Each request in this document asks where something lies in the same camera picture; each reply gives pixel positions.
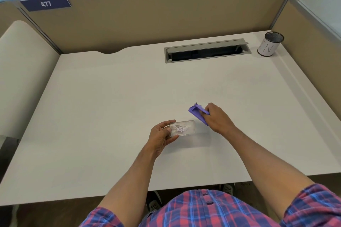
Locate person's left shoe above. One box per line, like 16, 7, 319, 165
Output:
146, 191, 162, 212

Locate person's right shoe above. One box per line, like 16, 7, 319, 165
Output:
220, 182, 236, 196

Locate person's left forearm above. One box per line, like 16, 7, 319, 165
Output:
97, 148, 162, 220

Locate person's right hand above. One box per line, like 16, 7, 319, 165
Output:
205, 103, 237, 135

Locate beige cubicle partition panel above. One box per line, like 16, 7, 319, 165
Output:
17, 0, 305, 55

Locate person's left hand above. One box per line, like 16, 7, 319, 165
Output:
148, 120, 179, 159

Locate red blue plaid shirt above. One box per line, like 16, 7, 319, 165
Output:
79, 184, 341, 227

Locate person's shoe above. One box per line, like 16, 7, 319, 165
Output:
220, 182, 236, 196
146, 191, 162, 212

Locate blue number sign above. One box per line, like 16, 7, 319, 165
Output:
20, 0, 72, 12

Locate beige partition with glass pane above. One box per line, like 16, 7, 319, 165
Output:
271, 0, 341, 84

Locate grey desk cable hatch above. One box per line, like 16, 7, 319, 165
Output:
164, 38, 252, 64

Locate white cup with black mesh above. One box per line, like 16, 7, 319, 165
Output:
257, 32, 284, 57

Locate purple plastic pill tray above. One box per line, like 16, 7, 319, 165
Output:
188, 103, 211, 126

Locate clear plastic pill box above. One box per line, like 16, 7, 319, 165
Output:
168, 120, 197, 137

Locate person's right forearm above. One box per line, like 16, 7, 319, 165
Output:
221, 125, 316, 221

